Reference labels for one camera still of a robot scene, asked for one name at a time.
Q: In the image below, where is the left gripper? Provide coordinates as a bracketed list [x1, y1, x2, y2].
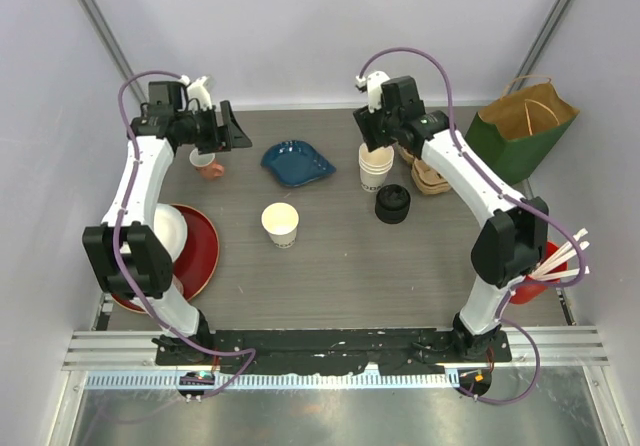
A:
[177, 101, 252, 156]

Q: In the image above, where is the stack of white paper cups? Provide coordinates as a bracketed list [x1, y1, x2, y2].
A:
[358, 143, 395, 192]

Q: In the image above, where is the stack of black lids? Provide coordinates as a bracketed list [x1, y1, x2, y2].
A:
[374, 184, 411, 224]

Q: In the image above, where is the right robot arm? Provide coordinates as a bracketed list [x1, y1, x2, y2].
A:
[353, 71, 549, 361]

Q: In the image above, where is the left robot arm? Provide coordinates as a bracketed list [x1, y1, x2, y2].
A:
[82, 70, 252, 365]

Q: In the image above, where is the small pink mug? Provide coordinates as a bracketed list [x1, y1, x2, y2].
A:
[189, 148, 225, 181]

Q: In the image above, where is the blue ceramic dish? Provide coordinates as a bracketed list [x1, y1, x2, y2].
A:
[260, 140, 336, 188]

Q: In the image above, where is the stack of cardboard cup carriers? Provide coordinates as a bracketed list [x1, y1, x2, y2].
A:
[396, 146, 451, 195]

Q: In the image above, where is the white bowl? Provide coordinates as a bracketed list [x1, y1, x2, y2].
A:
[152, 204, 188, 262]

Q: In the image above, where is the green paper bag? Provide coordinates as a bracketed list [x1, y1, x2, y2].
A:
[465, 75, 580, 185]

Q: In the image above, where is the red plate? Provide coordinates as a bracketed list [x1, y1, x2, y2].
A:
[109, 203, 221, 315]

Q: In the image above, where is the paper wrapped straw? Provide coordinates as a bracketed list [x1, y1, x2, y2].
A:
[538, 268, 580, 281]
[533, 228, 589, 276]

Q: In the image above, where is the red cup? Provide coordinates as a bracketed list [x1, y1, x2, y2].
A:
[509, 241, 568, 305]

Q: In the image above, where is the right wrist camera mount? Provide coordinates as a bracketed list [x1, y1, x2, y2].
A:
[355, 71, 390, 113]

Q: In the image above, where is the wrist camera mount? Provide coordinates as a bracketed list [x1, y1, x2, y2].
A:
[355, 71, 390, 113]
[180, 75, 214, 110]

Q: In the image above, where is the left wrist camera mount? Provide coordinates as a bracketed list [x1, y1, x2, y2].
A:
[180, 75, 214, 110]

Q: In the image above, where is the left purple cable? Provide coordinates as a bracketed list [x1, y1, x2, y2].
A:
[112, 69, 259, 398]

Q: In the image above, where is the purple cable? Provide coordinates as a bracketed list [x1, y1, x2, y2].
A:
[112, 69, 259, 398]
[355, 46, 591, 406]

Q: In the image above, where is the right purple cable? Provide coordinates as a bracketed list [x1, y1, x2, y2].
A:
[355, 46, 591, 406]

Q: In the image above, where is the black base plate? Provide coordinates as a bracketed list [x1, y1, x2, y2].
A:
[152, 328, 512, 376]

